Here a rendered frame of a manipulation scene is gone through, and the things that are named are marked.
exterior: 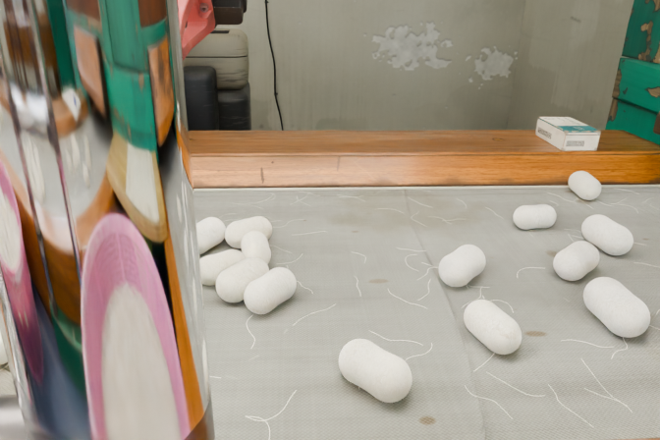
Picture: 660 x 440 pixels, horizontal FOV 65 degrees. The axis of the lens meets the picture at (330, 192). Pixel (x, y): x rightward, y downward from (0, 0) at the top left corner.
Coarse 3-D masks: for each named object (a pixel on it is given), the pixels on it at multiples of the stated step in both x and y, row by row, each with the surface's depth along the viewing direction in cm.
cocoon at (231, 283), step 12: (240, 264) 29; (252, 264) 29; (264, 264) 30; (228, 276) 28; (240, 276) 28; (252, 276) 29; (216, 288) 28; (228, 288) 28; (240, 288) 28; (228, 300) 28; (240, 300) 28
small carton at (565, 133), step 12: (540, 120) 53; (552, 120) 53; (564, 120) 53; (576, 120) 53; (540, 132) 53; (552, 132) 51; (564, 132) 49; (576, 132) 49; (588, 132) 49; (600, 132) 49; (552, 144) 51; (564, 144) 49; (576, 144) 49; (588, 144) 49
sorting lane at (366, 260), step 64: (256, 192) 45; (320, 192) 45; (384, 192) 45; (448, 192) 45; (512, 192) 46; (640, 192) 46; (320, 256) 34; (384, 256) 34; (512, 256) 34; (640, 256) 35; (256, 320) 27; (320, 320) 27; (384, 320) 28; (448, 320) 28; (576, 320) 28; (0, 384) 23; (256, 384) 23; (320, 384) 23; (448, 384) 23; (512, 384) 23; (576, 384) 23; (640, 384) 23
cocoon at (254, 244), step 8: (256, 232) 33; (248, 240) 32; (256, 240) 32; (264, 240) 33; (248, 248) 32; (256, 248) 31; (264, 248) 32; (248, 256) 31; (256, 256) 31; (264, 256) 32
